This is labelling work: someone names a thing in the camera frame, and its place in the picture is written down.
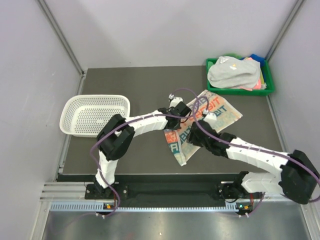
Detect colourful rabbit print towel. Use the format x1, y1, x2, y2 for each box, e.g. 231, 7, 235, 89
164, 90, 243, 166

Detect grey white towel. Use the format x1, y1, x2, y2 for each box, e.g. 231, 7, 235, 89
207, 56, 261, 90

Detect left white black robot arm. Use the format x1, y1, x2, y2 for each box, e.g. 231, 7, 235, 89
93, 101, 191, 199

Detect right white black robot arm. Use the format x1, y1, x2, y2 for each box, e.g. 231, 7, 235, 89
187, 120, 320, 205

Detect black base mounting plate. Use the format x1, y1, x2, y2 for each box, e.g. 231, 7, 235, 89
85, 180, 249, 201

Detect green cloth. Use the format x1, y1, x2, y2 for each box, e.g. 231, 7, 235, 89
223, 53, 243, 59

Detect pink striped towel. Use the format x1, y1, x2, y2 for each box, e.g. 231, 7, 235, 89
242, 69, 267, 91

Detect green plastic bin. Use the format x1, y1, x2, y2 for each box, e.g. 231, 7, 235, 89
206, 60, 276, 97

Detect blue cloth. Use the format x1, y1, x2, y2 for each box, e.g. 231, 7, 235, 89
250, 54, 265, 64

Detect white perforated plastic basket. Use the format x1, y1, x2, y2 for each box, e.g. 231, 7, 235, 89
59, 94, 131, 138

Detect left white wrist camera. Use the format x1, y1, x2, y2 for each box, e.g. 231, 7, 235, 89
168, 93, 183, 108

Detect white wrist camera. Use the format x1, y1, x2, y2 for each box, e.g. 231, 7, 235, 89
168, 93, 183, 108
202, 111, 217, 125

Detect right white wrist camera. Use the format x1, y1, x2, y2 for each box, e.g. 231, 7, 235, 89
202, 111, 217, 125

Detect grey slotted cable duct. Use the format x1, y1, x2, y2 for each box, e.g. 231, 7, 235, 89
50, 201, 252, 213

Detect aluminium frame rail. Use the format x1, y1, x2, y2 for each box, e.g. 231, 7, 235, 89
40, 182, 92, 201

